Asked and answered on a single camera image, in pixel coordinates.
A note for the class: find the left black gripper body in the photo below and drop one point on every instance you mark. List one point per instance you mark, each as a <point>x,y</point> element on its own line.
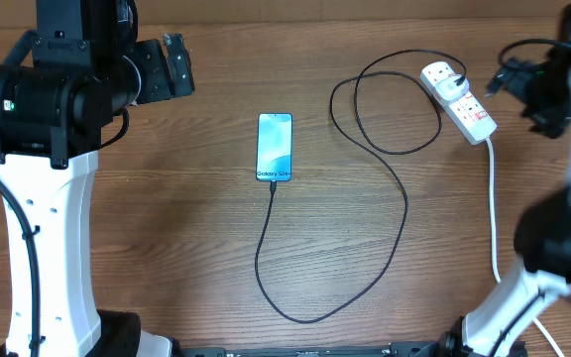
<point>154,75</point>

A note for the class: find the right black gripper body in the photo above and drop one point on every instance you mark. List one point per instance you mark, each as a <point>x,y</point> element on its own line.
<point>547,94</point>

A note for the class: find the blue Galaxy smartphone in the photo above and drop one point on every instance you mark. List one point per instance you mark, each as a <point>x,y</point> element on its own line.
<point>274,147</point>

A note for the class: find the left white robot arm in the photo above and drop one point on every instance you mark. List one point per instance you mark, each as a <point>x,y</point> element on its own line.
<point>60,85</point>

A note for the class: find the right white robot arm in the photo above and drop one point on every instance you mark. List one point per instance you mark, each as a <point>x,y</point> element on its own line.
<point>541,273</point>

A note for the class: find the white charger plug adapter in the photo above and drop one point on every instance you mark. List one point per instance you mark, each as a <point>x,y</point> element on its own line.
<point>452,88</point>

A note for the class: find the white power strip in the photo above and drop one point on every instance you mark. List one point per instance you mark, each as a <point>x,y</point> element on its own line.
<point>467,113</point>

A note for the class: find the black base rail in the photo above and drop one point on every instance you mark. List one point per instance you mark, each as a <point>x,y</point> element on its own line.
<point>397,349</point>

